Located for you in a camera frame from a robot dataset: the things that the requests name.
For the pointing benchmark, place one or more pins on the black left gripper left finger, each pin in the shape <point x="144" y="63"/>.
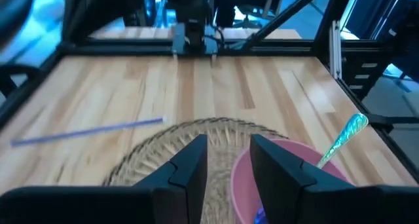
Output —
<point x="147" y="201"/>

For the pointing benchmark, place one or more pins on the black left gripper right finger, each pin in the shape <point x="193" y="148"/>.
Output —
<point x="311" y="201"/>

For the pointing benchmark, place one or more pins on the pink plastic bowl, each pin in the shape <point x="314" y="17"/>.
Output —
<point x="244" y="184"/>

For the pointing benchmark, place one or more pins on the purple drinking straw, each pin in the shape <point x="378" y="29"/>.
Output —
<point x="88" y="131"/>

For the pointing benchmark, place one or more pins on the round woven straw placemat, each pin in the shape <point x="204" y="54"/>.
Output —
<point x="222" y="135"/>

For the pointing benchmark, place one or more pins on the white aluminium extrusion bar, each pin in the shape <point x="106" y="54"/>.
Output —
<point x="336" y="50"/>

